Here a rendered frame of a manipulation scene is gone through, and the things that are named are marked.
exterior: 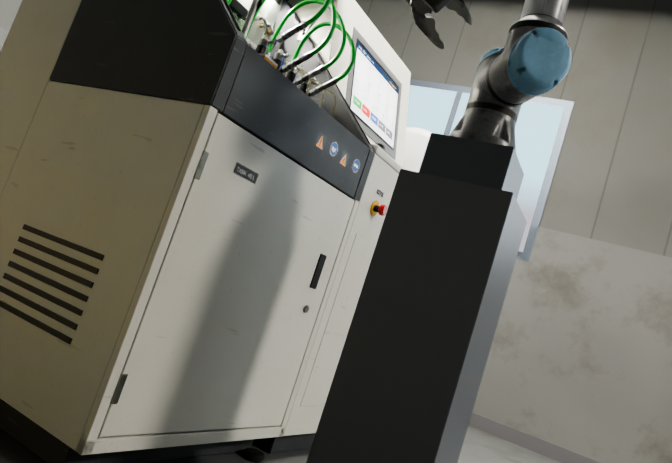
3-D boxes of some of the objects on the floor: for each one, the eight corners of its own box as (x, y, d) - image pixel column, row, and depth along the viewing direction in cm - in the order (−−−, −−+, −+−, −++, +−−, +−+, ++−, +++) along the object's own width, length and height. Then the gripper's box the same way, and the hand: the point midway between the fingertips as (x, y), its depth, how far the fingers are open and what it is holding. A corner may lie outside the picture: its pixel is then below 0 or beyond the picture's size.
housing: (-77, 382, 141) (146, -160, 160) (-126, 344, 156) (83, -148, 175) (261, 391, 259) (366, 78, 278) (214, 368, 274) (317, 73, 293)
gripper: (418, -67, 125) (470, 7, 136) (370, -21, 128) (424, 47, 140) (432, -59, 118) (485, 18, 129) (380, -11, 121) (436, 60, 133)
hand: (455, 33), depth 132 cm, fingers open, 7 cm apart
